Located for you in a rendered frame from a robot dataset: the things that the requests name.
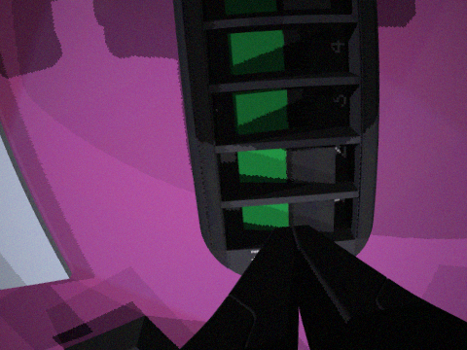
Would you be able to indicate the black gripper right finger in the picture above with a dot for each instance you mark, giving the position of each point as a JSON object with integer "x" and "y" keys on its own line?
{"x": 347, "y": 305}

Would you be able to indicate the white flat rectangular plate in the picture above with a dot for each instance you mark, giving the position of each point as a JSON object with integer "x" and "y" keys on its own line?
{"x": 28, "y": 254}

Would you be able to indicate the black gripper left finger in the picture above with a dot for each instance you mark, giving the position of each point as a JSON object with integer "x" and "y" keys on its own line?
{"x": 261, "y": 312}

